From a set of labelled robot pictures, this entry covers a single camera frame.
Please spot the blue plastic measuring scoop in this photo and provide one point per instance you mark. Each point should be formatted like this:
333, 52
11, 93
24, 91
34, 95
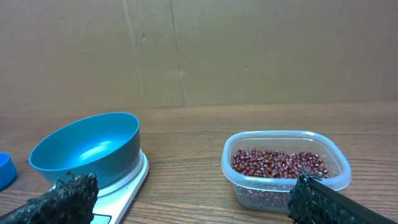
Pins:
8, 171

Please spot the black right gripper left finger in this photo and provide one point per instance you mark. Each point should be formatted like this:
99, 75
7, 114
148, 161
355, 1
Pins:
70, 201

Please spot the clear plastic food container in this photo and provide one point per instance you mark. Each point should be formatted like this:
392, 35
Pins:
270, 194

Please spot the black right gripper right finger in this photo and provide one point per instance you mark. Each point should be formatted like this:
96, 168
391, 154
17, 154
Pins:
312, 202

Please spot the teal plastic bowl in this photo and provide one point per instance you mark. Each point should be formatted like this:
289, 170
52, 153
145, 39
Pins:
106, 144

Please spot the red adzuki beans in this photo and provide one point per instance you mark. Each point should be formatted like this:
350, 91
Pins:
278, 164

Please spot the white digital kitchen scale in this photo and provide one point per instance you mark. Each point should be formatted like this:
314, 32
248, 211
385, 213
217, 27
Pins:
115, 199

